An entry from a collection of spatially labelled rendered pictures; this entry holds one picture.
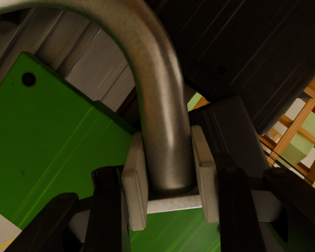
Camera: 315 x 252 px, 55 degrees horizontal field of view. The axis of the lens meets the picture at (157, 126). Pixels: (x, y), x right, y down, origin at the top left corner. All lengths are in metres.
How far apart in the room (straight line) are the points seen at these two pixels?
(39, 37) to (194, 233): 0.19
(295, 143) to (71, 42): 3.30
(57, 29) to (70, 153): 0.10
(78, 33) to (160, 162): 0.12
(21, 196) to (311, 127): 3.58
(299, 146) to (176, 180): 3.31
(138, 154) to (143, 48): 0.06
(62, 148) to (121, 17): 0.11
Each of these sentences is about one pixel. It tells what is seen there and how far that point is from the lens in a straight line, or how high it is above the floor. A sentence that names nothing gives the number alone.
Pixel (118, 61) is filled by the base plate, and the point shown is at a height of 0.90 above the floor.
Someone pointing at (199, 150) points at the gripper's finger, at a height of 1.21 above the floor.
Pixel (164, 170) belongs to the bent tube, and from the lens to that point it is 0.18.
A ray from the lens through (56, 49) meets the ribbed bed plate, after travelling 0.25.
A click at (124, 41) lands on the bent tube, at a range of 0.18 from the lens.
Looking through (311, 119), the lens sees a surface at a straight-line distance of 3.80.
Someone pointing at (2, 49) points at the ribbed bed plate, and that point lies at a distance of 0.26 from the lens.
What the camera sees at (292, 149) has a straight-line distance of 3.49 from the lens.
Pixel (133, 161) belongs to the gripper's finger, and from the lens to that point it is 0.15.
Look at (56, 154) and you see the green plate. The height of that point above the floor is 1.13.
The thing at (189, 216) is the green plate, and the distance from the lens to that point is 0.23.
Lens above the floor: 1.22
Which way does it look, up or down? 13 degrees down
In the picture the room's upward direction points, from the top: 130 degrees clockwise
